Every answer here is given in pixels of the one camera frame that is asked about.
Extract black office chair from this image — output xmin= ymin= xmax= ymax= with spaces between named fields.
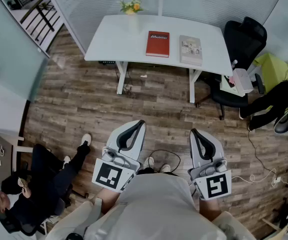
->
xmin=196 ymin=16 xmax=268 ymax=121

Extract person's white shirt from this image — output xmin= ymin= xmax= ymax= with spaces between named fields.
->
xmin=46 ymin=172 xmax=257 ymax=240

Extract white table leg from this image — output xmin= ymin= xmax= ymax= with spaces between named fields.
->
xmin=115 ymin=60 xmax=129 ymax=95
xmin=188 ymin=68 xmax=202 ymax=104

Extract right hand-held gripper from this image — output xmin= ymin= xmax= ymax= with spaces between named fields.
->
xmin=188 ymin=128 xmax=232 ymax=201

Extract black cable loop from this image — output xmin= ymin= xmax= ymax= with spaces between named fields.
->
xmin=147 ymin=149 xmax=182 ymax=174

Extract white box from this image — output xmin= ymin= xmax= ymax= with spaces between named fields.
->
xmin=220 ymin=68 xmax=254 ymax=96

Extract person's black trousers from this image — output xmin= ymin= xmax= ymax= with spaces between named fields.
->
xmin=137 ymin=167 xmax=180 ymax=178

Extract black round device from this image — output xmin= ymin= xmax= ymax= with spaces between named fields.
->
xmin=65 ymin=232 xmax=85 ymax=240

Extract grey book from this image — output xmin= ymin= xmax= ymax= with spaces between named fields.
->
xmin=179 ymin=34 xmax=203 ymax=67

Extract black swivel chair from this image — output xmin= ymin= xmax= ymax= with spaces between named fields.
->
xmin=0 ymin=183 xmax=90 ymax=237

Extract red book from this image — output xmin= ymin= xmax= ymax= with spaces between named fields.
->
xmin=145 ymin=30 xmax=170 ymax=59

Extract grey shoulder strap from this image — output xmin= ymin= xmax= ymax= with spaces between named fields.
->
xmin=83 ymin=197 xmax=104 ymax=237

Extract black metal railing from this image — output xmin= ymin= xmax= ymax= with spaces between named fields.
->
xmin=20 ymin=1 xmax=61 ymax=47

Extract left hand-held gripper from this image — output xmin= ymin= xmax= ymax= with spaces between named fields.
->
xmin=91 ymin=120 xmax=147 ymax=194

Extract person's left forearm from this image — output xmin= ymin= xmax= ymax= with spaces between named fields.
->
xmin=93 ymin=187 xmax=121 ymax=215

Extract thin white cable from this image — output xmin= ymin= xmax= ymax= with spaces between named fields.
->
xmin=230 ymin=168 xmax=288 ymax=188

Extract yellow-green cabinet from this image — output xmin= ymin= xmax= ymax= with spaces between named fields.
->
xmin=252 ymin=52 xmax=288 ymax=95

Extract person's right forearm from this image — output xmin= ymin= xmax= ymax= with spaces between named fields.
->
xmin=198 ymin=196 xmax=226 ymax=222

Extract long black cable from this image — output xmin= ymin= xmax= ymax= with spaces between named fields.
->
xmin=247 ymin=123 xmax=277 ymax=175

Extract person's left white shoe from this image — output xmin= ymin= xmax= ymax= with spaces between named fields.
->
xmin=143 ymin=156 xmax=155 ymax=170

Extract yellow flower bouquet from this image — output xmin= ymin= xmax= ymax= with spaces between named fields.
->
xmin=119 ymin=0 xmax=144 ymax=32

